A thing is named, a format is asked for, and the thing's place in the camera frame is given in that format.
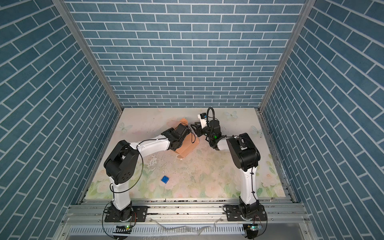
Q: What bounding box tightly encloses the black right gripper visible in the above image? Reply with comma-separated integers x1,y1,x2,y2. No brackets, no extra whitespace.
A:
191,122,215,141

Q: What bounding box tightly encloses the pink cardboard paper box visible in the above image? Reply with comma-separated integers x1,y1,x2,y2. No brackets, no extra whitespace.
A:
175,129,200,159

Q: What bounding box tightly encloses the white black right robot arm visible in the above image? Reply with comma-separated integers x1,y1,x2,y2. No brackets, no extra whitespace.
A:
191,119,261,213

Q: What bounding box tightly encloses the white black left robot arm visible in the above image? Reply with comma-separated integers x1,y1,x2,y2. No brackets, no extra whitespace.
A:
104,124,191,212

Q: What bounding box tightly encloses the small blue cube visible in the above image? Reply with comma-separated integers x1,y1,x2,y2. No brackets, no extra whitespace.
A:
161,176,169,184

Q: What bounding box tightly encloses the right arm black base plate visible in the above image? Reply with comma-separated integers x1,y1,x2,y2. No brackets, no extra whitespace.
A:
222,203,268,222

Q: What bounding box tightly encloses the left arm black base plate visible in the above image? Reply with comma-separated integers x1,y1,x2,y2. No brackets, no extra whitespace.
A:
104,205,148,223

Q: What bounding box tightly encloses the white ventilated cable duct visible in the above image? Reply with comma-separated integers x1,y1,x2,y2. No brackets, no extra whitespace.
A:
69,224,245,237

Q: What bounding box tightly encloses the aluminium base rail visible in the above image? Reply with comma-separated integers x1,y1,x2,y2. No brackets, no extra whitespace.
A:
54,200,317,240

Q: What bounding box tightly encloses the aluminium corner frame post left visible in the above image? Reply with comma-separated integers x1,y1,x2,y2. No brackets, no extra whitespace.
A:
52,0,123,114

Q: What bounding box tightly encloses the aluminium corner frame post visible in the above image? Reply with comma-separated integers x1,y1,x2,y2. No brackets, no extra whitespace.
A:
259,0,316,113
52,0,123,114

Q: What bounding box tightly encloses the aluminium corner frame post right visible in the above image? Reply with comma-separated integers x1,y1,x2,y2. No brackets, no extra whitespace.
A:
259,0,316,113

